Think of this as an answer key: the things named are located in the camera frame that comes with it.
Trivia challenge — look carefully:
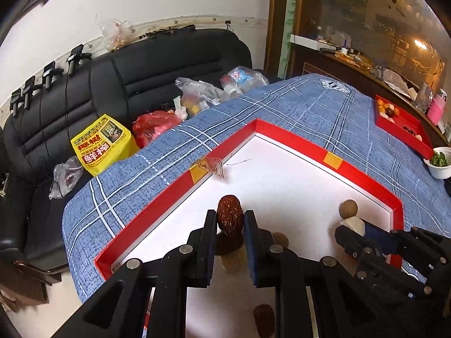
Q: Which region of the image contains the bamboo painted panel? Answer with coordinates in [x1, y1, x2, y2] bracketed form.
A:
[280, 0, 304, 78]

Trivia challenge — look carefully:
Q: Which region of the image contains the mixed produce heap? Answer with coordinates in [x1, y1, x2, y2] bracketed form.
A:
[377, 99, 423, 141]

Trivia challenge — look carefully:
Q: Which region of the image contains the black handheld device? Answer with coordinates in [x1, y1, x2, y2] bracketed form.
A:
[41, 61, 64, 90]
[22, 75, 37, 108]
[9, 90, 25, 118]
[67, 45, 93, 76]

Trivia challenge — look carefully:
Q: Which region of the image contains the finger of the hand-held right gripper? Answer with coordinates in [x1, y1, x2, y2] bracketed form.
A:
[335, 226, 434, 300]
[363, 223, 451, 282]

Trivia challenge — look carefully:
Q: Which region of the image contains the wooden framed glass partition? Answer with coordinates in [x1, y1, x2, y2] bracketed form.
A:
[264, 0, 451, 113]

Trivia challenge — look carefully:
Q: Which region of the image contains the white flat box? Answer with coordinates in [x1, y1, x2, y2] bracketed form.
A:
[289, 34, 330, 50]

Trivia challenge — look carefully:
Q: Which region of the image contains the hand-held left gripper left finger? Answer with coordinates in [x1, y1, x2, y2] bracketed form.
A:
[61, 209, 218, 338]

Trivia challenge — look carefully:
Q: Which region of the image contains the small brown round fruit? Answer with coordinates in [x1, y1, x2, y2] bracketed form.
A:
[271, 232, 289, 254]

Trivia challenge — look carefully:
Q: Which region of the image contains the yellow printed bag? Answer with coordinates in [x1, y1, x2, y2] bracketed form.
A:
[70, 114, 140, 177]

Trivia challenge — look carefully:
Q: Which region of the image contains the crumpled clear tape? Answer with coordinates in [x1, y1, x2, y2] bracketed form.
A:
[195, 157, 226, 180]

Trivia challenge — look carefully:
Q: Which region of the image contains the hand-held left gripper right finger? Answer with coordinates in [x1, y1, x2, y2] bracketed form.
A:
[244, 209, 402, 338]

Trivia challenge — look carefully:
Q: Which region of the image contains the large red shallow box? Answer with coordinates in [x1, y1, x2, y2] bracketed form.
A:
[94, 118, 404, 338]

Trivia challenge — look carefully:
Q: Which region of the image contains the wooden sideboard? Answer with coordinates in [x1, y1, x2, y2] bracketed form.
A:
[291, 35, 451, 141]

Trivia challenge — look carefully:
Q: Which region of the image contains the clear bag with blue packets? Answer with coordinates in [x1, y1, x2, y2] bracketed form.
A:
[220, 66, 270, 94]

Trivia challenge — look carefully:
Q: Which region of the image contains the clear plastic pitcher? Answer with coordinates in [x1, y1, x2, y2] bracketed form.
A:
[415, 83, 434, 111]

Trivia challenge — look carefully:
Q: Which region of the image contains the red plastic bag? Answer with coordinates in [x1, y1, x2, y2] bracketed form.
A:
[132, 110, 184, 148]

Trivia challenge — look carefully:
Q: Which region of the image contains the translucent plastic bag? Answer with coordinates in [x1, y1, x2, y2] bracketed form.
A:
[99, 19, 136, 50]

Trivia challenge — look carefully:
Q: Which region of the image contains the black leather sofa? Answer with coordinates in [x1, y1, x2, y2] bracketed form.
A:
[0, 29, 253, 282]

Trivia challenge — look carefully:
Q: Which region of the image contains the brown kiwi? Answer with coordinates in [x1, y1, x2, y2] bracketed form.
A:
[339, 199, 358, 219]

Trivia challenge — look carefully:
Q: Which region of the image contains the white bowl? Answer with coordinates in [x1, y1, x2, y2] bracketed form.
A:
[424, 147, 451, 179]

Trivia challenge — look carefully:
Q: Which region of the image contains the small red tray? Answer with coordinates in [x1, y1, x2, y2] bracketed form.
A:
[374, 94, 435, 160]

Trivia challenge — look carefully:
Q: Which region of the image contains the pink thermos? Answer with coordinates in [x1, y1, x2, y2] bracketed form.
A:
[427, 92, 447, 125]

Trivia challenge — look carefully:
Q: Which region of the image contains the clear plastic bag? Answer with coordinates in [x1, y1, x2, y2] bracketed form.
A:
[382, 67, 418, 94]
[48, 155, 85, 199]

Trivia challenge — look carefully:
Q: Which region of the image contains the clear bag with produce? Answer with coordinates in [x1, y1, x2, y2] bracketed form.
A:
[173, 77, 226, 118]

